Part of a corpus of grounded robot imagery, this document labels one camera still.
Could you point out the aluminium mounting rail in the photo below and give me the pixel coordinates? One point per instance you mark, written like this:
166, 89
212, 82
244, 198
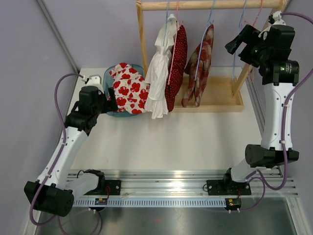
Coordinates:
182, 183

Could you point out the dark red dotted garment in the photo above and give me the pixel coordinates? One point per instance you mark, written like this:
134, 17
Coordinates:
178, 69

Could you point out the white ruffled garment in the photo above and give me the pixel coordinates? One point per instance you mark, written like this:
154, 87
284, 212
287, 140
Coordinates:
157, 73

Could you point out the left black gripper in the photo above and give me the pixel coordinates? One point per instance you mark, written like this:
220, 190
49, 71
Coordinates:
111, 105

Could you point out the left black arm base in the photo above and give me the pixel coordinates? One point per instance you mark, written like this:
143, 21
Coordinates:
109, 187

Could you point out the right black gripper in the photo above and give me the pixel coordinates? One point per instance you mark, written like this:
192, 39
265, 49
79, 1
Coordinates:
249, 35

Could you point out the wooden clothes rack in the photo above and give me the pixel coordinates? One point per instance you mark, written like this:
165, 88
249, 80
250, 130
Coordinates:
222, 94

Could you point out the white slotted cable duct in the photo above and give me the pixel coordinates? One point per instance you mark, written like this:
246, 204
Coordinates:
116, 202

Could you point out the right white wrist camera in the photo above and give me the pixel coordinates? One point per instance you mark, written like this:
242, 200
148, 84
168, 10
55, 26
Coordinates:
273, 19

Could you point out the white red poppy skirt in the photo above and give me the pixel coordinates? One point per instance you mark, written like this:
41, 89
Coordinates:
130, 89

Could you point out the teal plastic basin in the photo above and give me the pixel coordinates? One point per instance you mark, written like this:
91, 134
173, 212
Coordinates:
108, 83

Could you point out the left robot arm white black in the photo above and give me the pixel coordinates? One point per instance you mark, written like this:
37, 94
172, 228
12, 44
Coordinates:
51, 192

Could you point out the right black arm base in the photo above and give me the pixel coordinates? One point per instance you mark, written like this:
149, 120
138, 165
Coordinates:
220, 188

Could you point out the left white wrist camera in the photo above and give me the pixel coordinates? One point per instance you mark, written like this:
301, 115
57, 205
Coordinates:
94, 80

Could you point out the red plaid garment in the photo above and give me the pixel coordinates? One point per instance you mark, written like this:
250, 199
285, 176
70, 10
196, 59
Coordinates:
198, 68

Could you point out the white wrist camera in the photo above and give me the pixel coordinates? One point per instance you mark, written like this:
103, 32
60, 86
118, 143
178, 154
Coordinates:
273, 19
94, 80

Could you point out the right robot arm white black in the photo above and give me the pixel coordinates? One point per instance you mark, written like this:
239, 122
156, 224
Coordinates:
278, 80

